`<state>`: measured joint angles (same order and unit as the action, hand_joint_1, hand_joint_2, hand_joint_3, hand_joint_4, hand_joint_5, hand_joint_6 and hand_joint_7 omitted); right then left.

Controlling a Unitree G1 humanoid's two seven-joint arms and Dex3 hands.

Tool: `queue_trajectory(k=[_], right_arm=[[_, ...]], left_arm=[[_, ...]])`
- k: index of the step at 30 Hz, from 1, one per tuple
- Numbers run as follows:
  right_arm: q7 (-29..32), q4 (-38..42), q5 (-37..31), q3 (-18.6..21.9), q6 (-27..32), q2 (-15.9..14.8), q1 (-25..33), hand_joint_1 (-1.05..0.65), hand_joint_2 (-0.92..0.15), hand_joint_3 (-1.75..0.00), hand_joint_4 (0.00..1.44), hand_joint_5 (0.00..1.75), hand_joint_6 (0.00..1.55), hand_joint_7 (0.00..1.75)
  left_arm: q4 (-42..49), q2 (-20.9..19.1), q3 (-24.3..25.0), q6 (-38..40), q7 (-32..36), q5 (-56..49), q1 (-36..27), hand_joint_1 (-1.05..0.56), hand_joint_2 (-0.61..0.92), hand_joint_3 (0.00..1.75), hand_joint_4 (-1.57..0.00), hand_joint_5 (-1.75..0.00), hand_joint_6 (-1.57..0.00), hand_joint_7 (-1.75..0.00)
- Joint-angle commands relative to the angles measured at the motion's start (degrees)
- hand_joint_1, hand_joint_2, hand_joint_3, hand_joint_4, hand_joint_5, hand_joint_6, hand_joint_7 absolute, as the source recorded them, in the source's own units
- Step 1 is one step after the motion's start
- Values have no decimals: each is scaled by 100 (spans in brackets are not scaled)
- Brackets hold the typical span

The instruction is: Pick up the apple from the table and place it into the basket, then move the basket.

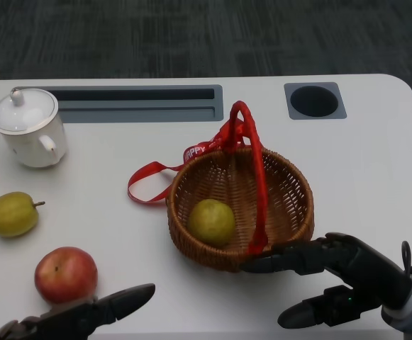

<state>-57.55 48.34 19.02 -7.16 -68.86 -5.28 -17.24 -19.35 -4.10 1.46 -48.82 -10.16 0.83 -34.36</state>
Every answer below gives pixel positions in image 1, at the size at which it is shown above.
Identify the red printed ribbon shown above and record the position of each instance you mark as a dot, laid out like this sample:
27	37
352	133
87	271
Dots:
156	177

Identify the yellow-green fruit with stem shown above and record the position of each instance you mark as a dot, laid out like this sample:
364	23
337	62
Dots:
10	214

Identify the grey round cup holder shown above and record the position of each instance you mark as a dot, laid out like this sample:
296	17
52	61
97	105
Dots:
313	100

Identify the white ceramic mug lid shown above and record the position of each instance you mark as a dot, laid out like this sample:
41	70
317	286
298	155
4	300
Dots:
23	110

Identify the red apple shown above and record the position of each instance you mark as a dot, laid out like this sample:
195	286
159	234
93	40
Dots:
65	274

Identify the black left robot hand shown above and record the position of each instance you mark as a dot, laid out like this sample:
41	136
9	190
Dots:
74	315

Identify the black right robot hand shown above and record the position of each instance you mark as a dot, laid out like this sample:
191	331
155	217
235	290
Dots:
361	262

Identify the yellow-green round fruit without stem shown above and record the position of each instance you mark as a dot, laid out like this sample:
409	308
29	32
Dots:
211	221

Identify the white ceramic mug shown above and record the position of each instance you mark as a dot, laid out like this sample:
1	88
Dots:
37	141

